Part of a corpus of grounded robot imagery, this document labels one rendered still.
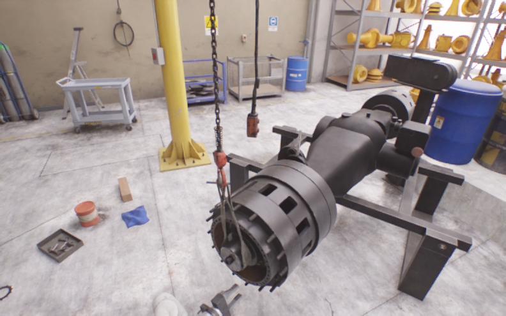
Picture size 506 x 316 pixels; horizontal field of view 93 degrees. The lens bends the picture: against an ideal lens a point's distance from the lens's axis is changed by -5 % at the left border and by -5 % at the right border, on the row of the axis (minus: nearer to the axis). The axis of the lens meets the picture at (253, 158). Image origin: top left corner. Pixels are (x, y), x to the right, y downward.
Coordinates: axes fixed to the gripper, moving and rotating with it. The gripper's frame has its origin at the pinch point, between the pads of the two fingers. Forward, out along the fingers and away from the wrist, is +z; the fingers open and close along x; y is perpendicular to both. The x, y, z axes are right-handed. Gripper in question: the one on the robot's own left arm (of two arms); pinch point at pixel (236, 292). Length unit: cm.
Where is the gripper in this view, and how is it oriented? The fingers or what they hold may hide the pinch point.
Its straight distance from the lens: 144.7
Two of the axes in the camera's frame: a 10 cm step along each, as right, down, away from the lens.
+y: 7.4, 0.3, -6.7
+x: -2.3, -9.3, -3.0
